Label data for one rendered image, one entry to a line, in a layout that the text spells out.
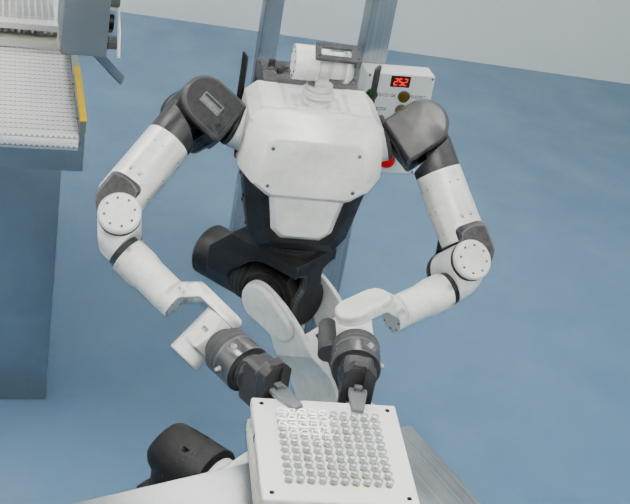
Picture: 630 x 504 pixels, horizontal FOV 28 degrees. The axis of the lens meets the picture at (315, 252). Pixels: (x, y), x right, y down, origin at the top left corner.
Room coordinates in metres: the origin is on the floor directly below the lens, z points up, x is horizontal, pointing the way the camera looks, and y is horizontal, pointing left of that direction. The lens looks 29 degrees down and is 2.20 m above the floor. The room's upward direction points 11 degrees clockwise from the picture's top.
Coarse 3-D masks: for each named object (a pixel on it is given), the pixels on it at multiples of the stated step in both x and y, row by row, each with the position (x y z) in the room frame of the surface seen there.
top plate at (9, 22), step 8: (16, 0) 3.34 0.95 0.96; (56, 0) 3.40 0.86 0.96; (16, 8) 3.28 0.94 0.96; (48, 8) 3.32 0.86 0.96; (56, 8) 3.34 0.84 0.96; (0, 16) 3.20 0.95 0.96; (16, 16) 3.22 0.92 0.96; (48, 16) 3.26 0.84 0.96; (56, 16) 3.27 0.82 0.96; (0, 24) 3.16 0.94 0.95; (8, 24) 3.17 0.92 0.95; (16, 24) 3.17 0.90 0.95; (24, 24) 3.18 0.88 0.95; (32, 24) 3.19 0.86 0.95; (40, 24) 3.20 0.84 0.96; (48, 24) 3.20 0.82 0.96; (56, 24) 3.21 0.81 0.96
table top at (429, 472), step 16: (416, 432) 1.77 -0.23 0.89; (416, 448) 1.73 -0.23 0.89; (416, 464) 1.68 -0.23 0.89; (432, 464) 1.69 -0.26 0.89; (176, 480) 1.53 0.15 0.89; (192, 480) 1.54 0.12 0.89; (208, 480) 1.55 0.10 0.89; (224, 480) 1.55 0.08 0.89; (240, 480) 1.56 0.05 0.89; (416, 480) 1.64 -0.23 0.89; (432, 480) 1.65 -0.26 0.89; (448, 480) 1.66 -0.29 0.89; (112, 496) 1.47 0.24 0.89; (128, 496) 1.48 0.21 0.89; (144, 496) 1.48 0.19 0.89; (160, 496) 1.49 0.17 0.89; (176, 496) 1.50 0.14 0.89; (192, 496) 1.50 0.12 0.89; (208, 496) 1.51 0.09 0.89; (224, 496) 1.52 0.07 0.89; (240, 496) 1.52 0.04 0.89; (432, 496) 1.61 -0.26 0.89; (448, 496) 1.62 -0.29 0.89; (464, 496) 1.62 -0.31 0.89
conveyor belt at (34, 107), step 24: (0, 48) 3.15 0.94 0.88; (24, 48) 3.18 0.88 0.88; (0, 72) 2.99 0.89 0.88; (24, 72) 3.02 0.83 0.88; (48, 72) 3.05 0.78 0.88; (0, 96) 2.85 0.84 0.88; (24, 96) 2.87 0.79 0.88; (48, 96) 2.90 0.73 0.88; (72, 96) 2.93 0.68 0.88; (0, 120) 2.71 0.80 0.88; (24, 120) 2.74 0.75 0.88; (48, 120) 2.76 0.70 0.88; (72, 120) 2.79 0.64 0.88; (0, 144) 2.66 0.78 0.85; (24, 144) 2.67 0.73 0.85; (48, 144) 2.69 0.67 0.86; (72, 144) 2.70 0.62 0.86
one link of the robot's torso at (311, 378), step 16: (256, 288) 2.16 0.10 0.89; (256, 304) 2.15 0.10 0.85; (272, 304) 2.13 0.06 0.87; (336, 304) 2.23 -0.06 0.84; (256, 320) 2.15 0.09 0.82; (272, 320) 2.13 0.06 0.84; (288, 320) 2.12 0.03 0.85; (320, 320) 2.25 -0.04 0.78; (272, 336) 2.14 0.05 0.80; (288, 336) 2.11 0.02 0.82; (304, 336) 2.10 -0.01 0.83; (288, 352) 2.11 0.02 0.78; (304, 352) 2.09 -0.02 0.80; (304, 368) 2.11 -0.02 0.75; (320, 368) 2.08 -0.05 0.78; (304, 384) 2.11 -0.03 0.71; (320, 384) 2.09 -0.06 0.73; (336, 384) 2.16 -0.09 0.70; (304, 400) 2.11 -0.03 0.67; (320, 400) 2.09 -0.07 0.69; (336, 400) 2.07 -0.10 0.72
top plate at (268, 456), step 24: (264, 408) 1.66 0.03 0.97; (312, 408) 1.68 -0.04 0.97; (336, 408) 1.69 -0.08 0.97; (384, 408) 1.72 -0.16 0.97; (264, 432) 1.60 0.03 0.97; (288, 432) 1.61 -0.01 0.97; (360, 432) 1.64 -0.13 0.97; (384, 432) 1.65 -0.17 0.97; (264, 456) 1.54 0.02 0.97; (312, 456) 1.56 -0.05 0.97; (336, 456) 1.57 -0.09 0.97; (264, 480) 1.48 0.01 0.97; (384, 480) 1.54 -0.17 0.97; (408, 480) 1.55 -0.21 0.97
